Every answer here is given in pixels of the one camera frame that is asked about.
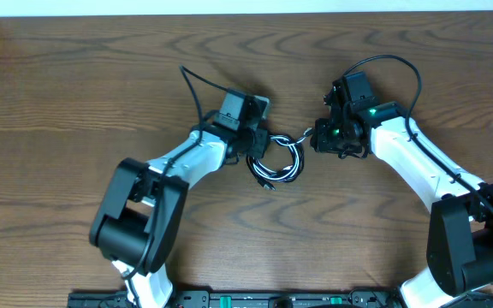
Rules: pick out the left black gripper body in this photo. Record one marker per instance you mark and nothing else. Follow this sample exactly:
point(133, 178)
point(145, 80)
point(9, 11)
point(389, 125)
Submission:
point(261, 143)

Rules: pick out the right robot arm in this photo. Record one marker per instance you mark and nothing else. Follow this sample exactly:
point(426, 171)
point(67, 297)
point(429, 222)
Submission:
point(459, 251)

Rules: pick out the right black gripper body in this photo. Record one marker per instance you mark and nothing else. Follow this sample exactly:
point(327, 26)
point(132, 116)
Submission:
point(334, 138)

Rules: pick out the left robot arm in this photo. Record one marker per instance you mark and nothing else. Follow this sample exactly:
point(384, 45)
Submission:
point(137, 222)

